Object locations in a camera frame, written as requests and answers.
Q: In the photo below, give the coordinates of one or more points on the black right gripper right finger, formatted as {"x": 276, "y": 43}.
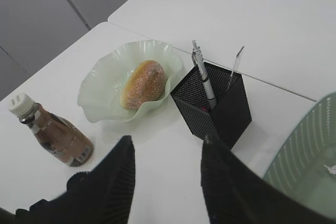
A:
{"x": 235, "y": 194}

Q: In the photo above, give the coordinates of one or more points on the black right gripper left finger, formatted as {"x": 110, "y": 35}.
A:
{"x": 103, "y": 195}

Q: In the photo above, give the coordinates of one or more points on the brown Nescafe coffee bottle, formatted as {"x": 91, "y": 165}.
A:
{"x": 56, "y": 135}

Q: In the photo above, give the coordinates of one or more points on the white paper ball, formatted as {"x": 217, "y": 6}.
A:
{"x": 331, "y": 169}

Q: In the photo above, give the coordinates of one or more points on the sugared bread roll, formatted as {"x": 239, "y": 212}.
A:
{"x": 146, "y": 84}

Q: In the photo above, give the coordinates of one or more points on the grey grip ballpoint pen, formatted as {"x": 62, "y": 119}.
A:
{"x": 198, "y": 61}

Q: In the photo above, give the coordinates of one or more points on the clear plastic ruler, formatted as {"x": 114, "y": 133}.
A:
{"x": 235, "y": 66}

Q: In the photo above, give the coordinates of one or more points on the pale green plastic basket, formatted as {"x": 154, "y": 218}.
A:
{"x": 298, "y": 171}

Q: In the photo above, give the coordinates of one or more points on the black mesh pen holder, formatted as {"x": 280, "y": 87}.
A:
{"x": 231, "y": 115}

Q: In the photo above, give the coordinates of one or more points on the pale green wavy glass plate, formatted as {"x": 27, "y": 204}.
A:
{"x": 100, "y": 91}

